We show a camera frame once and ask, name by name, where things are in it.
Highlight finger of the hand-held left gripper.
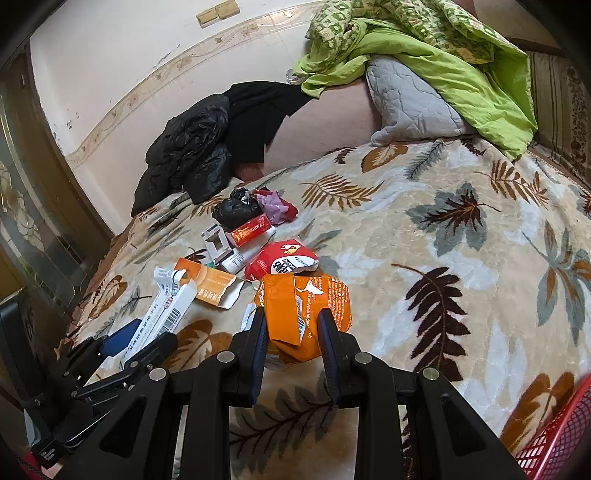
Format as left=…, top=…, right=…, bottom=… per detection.
left=74, top=331, right=180, bottom=407
left=46, top=318, right=141, bottom=393

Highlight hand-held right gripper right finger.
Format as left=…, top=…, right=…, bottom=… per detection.
left=318, top=307, right=529, bottom=480

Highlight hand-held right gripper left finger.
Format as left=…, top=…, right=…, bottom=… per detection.
left=60, top=307, right=269, bottom=480

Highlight blue white medicine box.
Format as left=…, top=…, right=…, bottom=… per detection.
left=122, top=267, right=199, bottom=365

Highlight orange plastic bag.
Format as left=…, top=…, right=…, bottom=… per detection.
left=255, top=272, right=354, bottom=365

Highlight white spray bottle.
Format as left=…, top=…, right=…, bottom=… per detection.
left=213, top=226, right=278, bottom=274

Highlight red plastic basket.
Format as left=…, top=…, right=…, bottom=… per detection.
left=512, top=374, right=591, bottom=480

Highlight orange white flattened carton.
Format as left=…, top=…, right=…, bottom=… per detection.
left=174, top=257, right=245, bottom=310

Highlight red snack packet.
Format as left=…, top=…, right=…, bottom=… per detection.
left=244, top=240, right=319, bottom=282

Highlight small white grey box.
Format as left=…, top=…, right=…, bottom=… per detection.
left=201, top=224, right=234, bottom=266

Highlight red cigarette box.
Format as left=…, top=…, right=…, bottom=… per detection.
left=229, top=213, right=271, bottom=247

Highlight black plastic bag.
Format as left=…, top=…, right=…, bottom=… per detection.
left=212, top=188, right=263, bottom=230

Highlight red pink plastic bag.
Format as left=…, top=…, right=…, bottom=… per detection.
left=252, top=188, right=298, bottom=227

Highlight leaf-printed blanket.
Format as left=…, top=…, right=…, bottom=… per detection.
left=65, top=138, right=591, bottom=480

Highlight black puffer jacket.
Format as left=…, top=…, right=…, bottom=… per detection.
left=130, top=93, right=233, bottom=217

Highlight pink bed sheet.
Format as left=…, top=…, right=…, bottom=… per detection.
left=235, top=80, right=384, bottom=181

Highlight black cloth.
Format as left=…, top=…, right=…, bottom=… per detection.
left=222, top=80, right=315, bottom=167

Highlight grey quilted pillow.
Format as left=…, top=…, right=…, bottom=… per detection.
left=365, top=55, right=478, bottom=147

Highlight green patterned quilt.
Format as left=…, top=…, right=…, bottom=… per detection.
left=292, top=0, right=539, bottom=161

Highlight striped padded headboard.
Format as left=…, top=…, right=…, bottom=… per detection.
left=526, top=37, right=591, bottom=185

